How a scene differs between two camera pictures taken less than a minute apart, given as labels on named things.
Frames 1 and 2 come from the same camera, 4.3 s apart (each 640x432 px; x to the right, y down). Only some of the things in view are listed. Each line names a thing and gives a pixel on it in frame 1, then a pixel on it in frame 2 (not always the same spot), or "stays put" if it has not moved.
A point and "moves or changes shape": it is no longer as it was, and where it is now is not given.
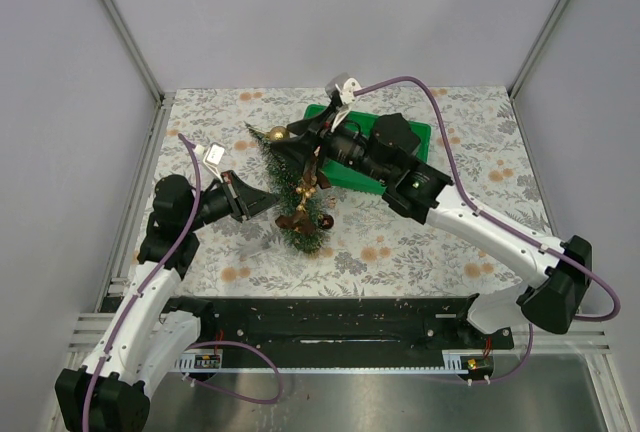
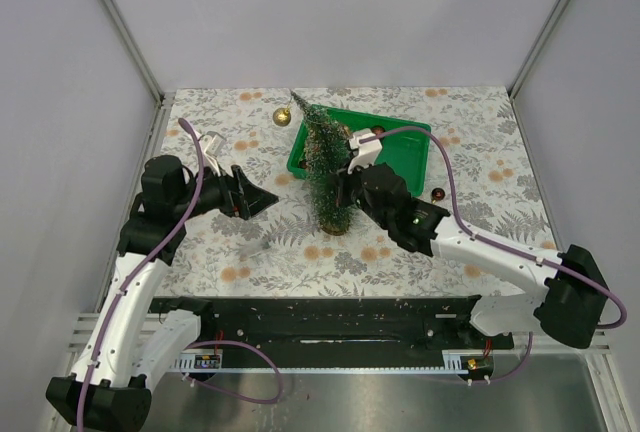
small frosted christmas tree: x=302 y=219 moves or changes shape
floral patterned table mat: x=374 y=249 stays put
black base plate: x=399 y=326 stays put
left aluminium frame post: x=162 y=98 stays put
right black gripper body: x=317 y=134 to x=351 y=191
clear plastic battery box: x=249 y=248 stays put
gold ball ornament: x=278 y=133 to x=281 y=116
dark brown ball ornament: x=327 y=221 moves or changes shape
